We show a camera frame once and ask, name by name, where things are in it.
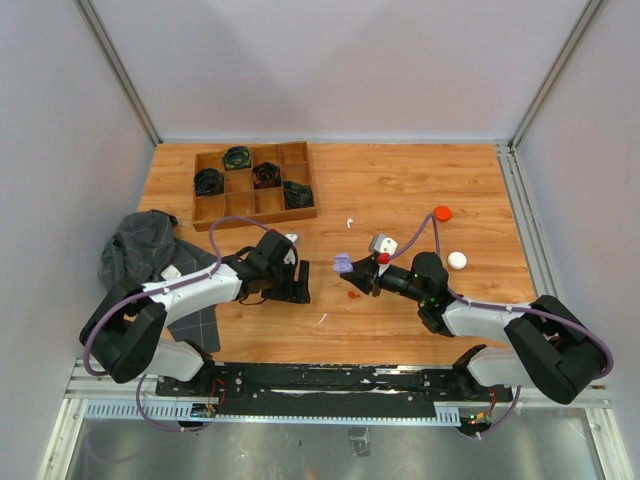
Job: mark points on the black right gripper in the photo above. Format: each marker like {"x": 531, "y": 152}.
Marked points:
{"x": 366, "y": 276}

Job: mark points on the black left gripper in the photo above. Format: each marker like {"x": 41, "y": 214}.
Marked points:
{"x": 301, "y": 291}

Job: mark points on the lilac earbud charging case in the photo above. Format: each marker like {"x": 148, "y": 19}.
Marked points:
{"x": 342, "y": 263}

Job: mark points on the white earbud charging case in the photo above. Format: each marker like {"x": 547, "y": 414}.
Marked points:
{"x": 457, "y": 260}

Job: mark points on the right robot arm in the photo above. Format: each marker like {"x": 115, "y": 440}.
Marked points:
{"x": 541, "y": 345}

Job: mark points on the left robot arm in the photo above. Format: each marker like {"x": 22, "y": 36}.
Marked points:
{"x": 123, "y": 338}

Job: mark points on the orange earbud charging case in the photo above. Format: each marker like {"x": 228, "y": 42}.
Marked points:
{"x": 442, "y": 213}

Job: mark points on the dark rolled necktie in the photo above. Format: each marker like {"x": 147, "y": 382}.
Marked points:
{"x": 297, "y": 195}

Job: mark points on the wooden compartment tray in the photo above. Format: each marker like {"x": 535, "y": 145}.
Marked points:
{"x": 240, "y": 198}

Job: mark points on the red patterned rolled necktie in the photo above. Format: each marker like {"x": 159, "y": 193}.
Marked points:
{"x": 266, "y": 175}

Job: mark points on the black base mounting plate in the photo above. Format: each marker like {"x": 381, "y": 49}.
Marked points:
{"x": 323, "y": 384}

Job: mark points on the black rolled necktie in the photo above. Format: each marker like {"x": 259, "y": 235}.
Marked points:
{"x": 208, "y": 182}

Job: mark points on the green rolled necktie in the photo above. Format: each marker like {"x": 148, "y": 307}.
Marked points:
{"x": 237, "y": 158}

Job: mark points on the grey checked cloth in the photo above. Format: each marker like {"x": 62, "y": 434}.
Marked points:
{"x": 145, "y": 249}

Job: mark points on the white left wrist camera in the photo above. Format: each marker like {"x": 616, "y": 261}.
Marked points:
{"x": 291, "y": 254}

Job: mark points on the white cable duct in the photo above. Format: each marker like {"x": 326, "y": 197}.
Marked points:
{"x": 293, "y": 410}

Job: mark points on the aluminium corner frame post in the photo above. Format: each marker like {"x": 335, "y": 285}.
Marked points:
{"x": 577, "y": 34}

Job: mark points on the aluminium left frame post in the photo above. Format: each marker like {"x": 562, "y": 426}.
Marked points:
{"x": 102, "y": 38}

